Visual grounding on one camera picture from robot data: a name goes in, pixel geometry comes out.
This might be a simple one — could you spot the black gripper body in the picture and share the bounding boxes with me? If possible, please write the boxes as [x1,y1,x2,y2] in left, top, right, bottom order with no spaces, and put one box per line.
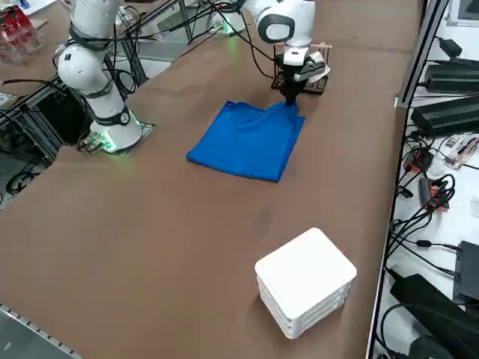
[277,64,305,90]

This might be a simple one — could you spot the blue towel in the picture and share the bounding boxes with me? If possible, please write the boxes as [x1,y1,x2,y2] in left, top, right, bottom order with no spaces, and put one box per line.
[186,99,306,184]

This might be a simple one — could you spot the white smiley face cup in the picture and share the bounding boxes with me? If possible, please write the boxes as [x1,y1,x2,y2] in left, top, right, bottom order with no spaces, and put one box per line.
[299,51,332,84]

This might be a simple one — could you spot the red black electronic module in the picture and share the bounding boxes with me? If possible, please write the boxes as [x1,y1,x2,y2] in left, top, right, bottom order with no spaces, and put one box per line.
[405,147,434,174]

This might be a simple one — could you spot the long black power adapter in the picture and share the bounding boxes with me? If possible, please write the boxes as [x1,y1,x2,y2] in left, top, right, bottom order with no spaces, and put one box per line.
[425,63,479,92]
[410,96,479,138]

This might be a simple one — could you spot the small black power adapter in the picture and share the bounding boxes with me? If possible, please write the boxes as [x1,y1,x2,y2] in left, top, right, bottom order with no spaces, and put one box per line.
[438,37,464,58]

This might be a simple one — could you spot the orange black connector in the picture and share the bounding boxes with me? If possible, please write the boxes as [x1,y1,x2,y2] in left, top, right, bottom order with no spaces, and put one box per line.
[418,177,452,213]

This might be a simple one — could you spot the printed cards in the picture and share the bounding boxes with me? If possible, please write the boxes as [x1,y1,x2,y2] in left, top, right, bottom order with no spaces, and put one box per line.
[443,135,479,171]

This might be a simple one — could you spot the white stacked drawer box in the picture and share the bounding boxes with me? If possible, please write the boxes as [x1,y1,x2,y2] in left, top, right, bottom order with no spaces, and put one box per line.
[254,227,359,340]

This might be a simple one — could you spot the white framed monitor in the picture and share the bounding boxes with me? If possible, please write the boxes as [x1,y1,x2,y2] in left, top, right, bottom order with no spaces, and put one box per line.
[447,0,479,28]

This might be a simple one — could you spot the black box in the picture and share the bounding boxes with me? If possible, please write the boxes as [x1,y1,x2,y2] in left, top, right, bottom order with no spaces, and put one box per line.
[452,241,479,304]

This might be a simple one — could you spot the large black power brick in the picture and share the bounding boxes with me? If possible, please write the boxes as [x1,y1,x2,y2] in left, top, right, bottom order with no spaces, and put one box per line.
[390,274,479,359]

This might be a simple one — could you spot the clear shelf with red packets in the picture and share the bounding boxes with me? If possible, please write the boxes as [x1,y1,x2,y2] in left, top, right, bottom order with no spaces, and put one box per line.
[0,5,48,67]

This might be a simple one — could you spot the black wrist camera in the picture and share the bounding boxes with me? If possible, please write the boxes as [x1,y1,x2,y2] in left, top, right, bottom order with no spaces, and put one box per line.
[296,59,331,82]

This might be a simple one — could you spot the black wire wooden cup rack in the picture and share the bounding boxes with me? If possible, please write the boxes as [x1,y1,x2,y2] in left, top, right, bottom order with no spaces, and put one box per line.
[270,40,333,96]

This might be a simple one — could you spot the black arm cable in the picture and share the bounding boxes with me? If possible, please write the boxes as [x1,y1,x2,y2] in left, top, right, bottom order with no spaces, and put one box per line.
[209,0,280,79]

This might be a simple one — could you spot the aluminium profile post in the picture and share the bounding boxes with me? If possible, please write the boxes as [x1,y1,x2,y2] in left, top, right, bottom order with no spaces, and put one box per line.
[395,0,450,109]

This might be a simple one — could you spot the black cable with inline box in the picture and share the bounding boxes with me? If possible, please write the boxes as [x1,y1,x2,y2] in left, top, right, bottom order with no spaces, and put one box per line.
[388,231,460,252]

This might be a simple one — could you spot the aluminium side frame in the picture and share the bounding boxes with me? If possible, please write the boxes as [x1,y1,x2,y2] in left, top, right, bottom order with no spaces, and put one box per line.
[0,80,94,169]

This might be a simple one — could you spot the metal table edge rail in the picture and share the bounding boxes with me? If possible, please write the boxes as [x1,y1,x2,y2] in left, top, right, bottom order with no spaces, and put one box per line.
[0,301,82,359]

